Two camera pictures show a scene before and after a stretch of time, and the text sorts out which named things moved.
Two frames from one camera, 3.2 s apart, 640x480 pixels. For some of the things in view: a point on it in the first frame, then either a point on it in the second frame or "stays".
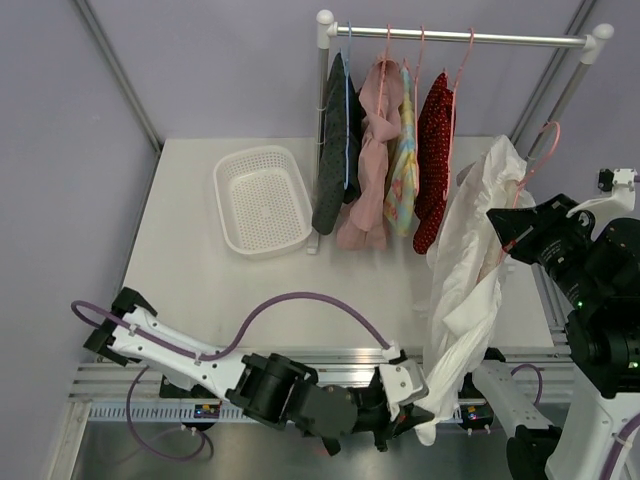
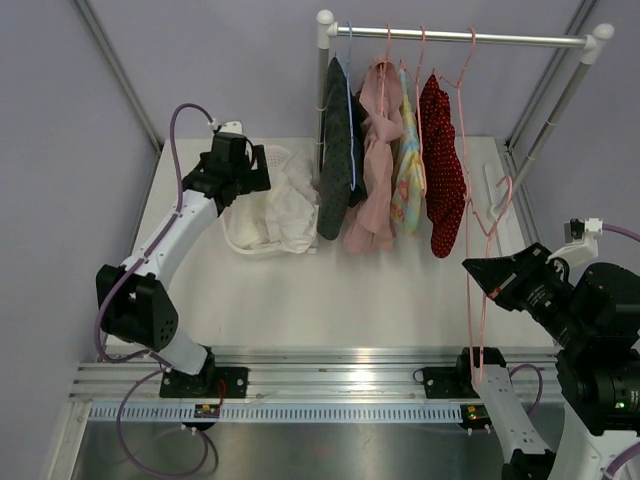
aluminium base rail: x=99 y=380 stays
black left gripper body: x=378 y=422 to x=243 y=175
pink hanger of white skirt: x=511 y=245 to x=470 y=210
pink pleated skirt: x=363 y=225 stays
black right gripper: x=516 y=223 to x=506 y=275
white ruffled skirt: x=467 y=267 to x=284 y=216
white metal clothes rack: x=327 y=30 stays
